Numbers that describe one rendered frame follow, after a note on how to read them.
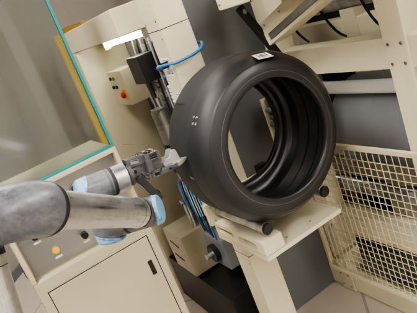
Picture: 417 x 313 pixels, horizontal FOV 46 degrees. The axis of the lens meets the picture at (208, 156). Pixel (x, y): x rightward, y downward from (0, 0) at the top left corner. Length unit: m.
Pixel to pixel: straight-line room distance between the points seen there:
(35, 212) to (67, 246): 1.23
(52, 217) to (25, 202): 0.06
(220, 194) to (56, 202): 0.73
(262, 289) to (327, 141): 0.81
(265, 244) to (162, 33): 0.87
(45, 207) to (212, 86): 0.78
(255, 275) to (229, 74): 1.01
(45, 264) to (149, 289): 0.48
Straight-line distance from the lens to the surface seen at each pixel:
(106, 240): 1.52
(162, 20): 1.93
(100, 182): 1.51
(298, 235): 1.86
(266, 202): 1.68
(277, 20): 1.98
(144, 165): 1.58
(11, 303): 1.07
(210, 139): 1.55
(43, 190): 1.01
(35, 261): 2.21
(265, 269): 2.28
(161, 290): 2.37
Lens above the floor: 1.71
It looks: 17 degrees down
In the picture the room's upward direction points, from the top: 21 degrees counter-clockwise
